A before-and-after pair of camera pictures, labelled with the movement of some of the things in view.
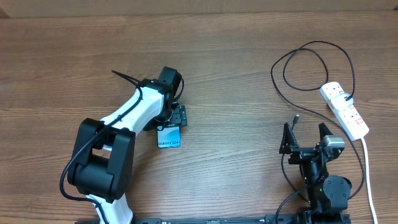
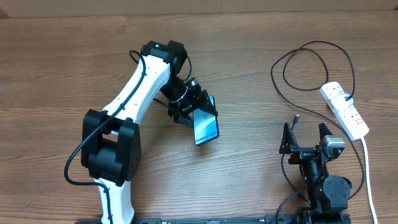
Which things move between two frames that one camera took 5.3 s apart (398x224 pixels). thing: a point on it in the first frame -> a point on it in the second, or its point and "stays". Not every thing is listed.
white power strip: x=354 y=126 stays
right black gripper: x=288 y=146 stays
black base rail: x=268 y=219 stays
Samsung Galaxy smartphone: x=168 y=136 -> x=206 y=127
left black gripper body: x=178 y=117 -> x=178 y=94
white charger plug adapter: x=342 y=101 stays
